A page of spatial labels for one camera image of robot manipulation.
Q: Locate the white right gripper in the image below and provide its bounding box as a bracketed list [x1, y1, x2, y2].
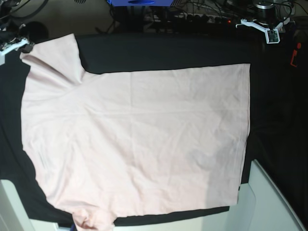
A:
[0, 37, 34, 65]

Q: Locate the blue plastic base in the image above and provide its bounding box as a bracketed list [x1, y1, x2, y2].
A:
[107, 0, 175, 7]

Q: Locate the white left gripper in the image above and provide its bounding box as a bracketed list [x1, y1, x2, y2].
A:
[235, 17, 289, 44]

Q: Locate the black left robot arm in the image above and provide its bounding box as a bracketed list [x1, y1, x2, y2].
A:
[235, 0, 294, 44]

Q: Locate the black power strip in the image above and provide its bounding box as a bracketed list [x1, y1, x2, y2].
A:
[145, 13, 234, 25]

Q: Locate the pale pink T-shirt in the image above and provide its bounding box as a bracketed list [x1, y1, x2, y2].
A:
[20, 34, 250, 231]

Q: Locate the red bracket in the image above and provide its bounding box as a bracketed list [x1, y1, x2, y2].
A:
[290, 42, 302, 67]

